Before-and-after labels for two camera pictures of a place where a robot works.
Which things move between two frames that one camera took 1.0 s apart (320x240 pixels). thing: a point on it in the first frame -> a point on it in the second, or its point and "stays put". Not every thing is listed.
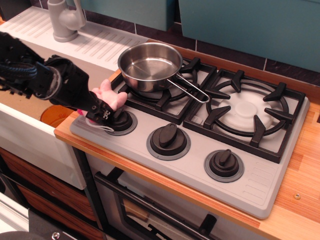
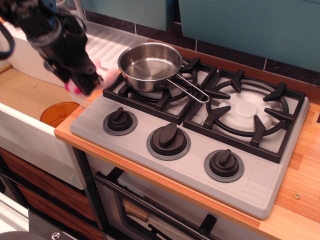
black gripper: x=73 y=92 -> x=72 y=53
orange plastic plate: x=53 y=115 stays put
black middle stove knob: x=168 y=142 stays put
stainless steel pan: x=148 y=66 stays put
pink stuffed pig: x=114 y=99 -> x=108 y=75
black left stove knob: x=125 y=122 stays put
